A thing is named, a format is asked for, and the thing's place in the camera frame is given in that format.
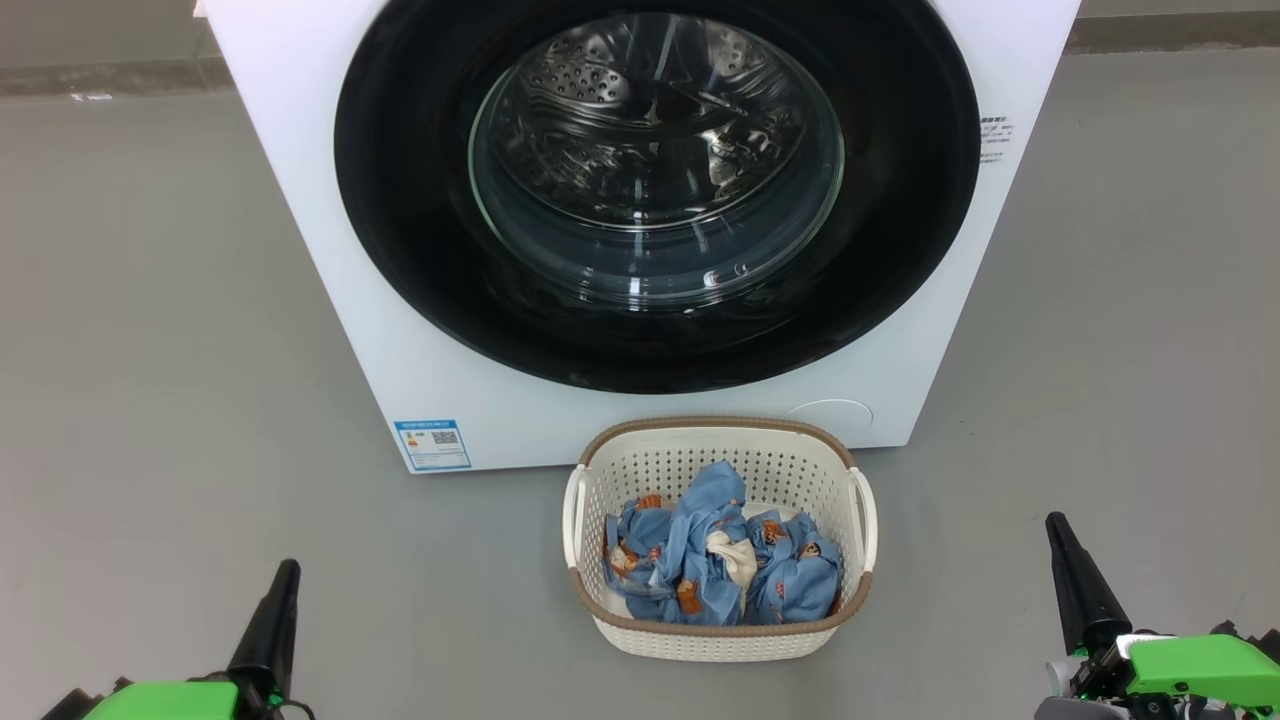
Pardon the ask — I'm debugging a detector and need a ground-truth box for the white front-load washing machine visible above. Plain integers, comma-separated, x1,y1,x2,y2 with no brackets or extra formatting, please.
195,0,1084,475

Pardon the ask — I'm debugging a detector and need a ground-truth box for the black washing machine door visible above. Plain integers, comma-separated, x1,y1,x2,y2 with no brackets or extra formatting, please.
333,0,983,395

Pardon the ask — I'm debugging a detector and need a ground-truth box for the blue garment with cream lining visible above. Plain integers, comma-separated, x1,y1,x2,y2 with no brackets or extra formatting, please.
601,460,763,627

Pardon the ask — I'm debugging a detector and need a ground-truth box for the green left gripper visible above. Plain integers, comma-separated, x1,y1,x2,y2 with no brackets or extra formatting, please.
85,559,311,720

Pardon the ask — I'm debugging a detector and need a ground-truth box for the blue garment with orange print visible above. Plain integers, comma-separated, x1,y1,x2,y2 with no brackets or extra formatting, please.
745,509,846,627

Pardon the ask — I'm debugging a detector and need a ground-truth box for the small printed text sticker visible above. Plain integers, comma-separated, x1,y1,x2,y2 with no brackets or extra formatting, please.
978,114,1017,166

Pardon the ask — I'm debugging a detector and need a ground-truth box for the cream perforated laundry basket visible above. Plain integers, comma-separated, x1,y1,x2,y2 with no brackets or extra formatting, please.
562,416,879,664

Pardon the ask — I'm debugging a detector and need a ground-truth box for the blue energy label sticker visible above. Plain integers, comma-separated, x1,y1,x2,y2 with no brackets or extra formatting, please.
393,419,472,473

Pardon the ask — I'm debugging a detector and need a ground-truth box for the round white filter cover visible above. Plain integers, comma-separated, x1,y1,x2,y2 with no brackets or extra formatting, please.
783,399,874,436

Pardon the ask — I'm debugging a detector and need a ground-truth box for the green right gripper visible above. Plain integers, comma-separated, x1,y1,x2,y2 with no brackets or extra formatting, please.
1035,512,1280,720

